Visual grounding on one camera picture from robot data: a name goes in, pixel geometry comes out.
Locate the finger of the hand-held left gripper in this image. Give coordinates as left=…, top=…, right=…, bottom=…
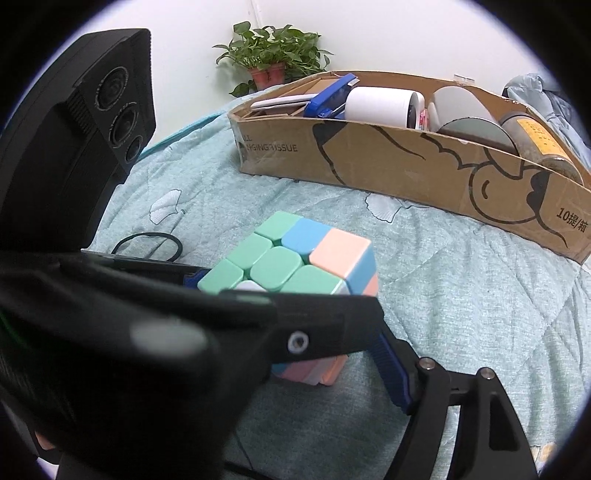
left=83, top=251, right=211, bottom=289
left=0, top=258, right=385, bottom=480

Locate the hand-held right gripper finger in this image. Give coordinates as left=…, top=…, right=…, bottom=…
left=367, top=318, right=539, bottom=480

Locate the pastel puzzle cube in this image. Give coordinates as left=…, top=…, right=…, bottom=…
left=198, top=211, right=380, bottom=387

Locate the printed cardboard box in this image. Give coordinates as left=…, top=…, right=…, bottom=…
left=227, top=71, right=591, bottom=265

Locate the blue stapler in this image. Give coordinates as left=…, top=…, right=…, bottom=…
left=304, top=74, right=361, bottom=120

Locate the white paper roll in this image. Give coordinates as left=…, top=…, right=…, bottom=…
left=345, top=86, right=426, bottom=130

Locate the glass jar with orange label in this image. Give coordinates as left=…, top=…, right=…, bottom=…
left=499, top=111, right=585, bottom=185

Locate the galvanized metal can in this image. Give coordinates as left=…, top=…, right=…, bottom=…
left=427, top=85, right=519, bottom=155

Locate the teal printed quilt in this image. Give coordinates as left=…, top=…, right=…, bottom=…
left=88, top=95, right=591, bottom=480

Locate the cardboard insert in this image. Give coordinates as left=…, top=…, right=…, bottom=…
left=249, top=76, right=342, bottom=118

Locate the potted green plant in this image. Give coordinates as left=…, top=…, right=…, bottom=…
left=213, top=21, right=334, bottom=97

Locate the black hair tie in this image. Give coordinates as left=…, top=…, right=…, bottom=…
left=111, top=232, right=184, bottom=264

